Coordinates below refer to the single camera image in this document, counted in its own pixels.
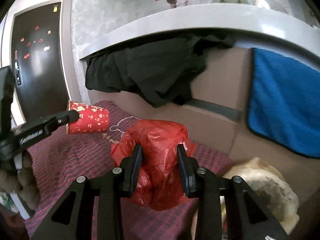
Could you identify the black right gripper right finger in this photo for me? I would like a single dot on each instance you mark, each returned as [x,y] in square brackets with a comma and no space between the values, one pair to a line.
[191,181]

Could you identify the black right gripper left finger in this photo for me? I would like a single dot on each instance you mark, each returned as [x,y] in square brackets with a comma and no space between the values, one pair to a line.
[130,172]

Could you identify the red plastic bag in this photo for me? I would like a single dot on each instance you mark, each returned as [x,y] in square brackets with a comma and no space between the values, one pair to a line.
[159,185]

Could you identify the red paper cup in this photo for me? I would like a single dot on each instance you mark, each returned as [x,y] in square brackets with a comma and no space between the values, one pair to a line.
[92,119]

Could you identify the beige trash bin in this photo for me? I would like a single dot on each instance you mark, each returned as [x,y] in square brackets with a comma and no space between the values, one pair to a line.
[271,187]

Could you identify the grey kitchen countertop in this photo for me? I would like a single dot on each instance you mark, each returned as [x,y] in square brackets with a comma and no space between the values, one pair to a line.
[256,27]

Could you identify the black refrigerator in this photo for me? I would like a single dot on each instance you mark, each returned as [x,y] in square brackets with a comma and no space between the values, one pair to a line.
[36,60]

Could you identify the black cloth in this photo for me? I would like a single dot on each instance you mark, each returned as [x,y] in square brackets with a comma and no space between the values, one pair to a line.
[159,68]

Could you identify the blue towel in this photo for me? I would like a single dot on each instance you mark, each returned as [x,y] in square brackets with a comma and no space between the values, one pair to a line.
[283,104]

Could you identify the orange rimmed splatter screen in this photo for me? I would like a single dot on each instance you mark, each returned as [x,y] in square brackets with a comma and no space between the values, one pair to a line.
[270,5]

